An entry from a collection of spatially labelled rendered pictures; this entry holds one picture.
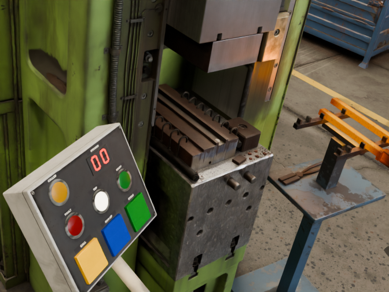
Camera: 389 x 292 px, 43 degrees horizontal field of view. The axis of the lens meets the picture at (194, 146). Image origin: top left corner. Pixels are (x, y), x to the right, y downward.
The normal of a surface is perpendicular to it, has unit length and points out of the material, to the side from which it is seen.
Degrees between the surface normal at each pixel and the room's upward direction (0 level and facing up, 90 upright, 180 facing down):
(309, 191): 0
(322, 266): 0
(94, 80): 90
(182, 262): 90
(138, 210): 60
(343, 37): 90
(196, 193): 90
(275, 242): 0
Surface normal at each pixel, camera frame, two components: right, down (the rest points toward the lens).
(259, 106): 0.62, 0.51
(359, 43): -0.67, 0.32
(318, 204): 0.15, -0.82
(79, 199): 0.84, -0.11
